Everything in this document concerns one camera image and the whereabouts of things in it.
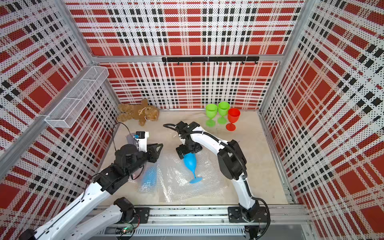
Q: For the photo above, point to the white wire mesh basket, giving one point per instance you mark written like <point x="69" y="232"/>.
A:
<point x="68" y="110"/>

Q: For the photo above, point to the bubble wrap sheet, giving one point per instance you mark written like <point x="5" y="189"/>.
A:
<point x="177" y="183"/>

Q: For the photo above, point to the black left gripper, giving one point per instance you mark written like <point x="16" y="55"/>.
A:
<point x="151" y="151"/>

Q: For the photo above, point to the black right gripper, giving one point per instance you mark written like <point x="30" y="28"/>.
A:
<point x="197" y="148"/>

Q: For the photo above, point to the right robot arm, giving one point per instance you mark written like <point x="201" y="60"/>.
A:
<point x="232" y="164"/>

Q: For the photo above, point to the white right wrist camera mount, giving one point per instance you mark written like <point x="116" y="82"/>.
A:
<point x="183" y="138"/>

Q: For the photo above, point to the blue glass in bubble wrap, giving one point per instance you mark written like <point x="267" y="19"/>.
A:
<point x="149" y="180"/>

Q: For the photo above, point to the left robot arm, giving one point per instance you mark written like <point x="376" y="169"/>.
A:
<point x="67" y="224"/>

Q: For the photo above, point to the green wine glass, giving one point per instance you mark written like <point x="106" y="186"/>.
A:
<point x="223" y="108"/>
<point x="211" y="112"/>

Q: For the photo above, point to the brown teddy bear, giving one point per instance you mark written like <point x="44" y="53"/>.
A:
<point x="142" y="112"/>

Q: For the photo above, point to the light blue glass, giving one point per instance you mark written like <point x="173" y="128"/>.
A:
<point x="190" y="162"/>

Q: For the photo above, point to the red glass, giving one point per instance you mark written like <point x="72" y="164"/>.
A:
<point x="233" y="117"/>

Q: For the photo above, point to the purple glass in bubble wrap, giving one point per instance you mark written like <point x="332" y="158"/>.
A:
<point x="131" y="139"/>

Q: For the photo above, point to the green circuit board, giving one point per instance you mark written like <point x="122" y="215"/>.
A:
<point x="125" y="231"/>

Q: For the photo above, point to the black hook rail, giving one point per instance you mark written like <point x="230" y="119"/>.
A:
<point x="209" y="59"/>

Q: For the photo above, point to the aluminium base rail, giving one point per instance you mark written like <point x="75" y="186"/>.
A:
<point x="288" y="222"/>

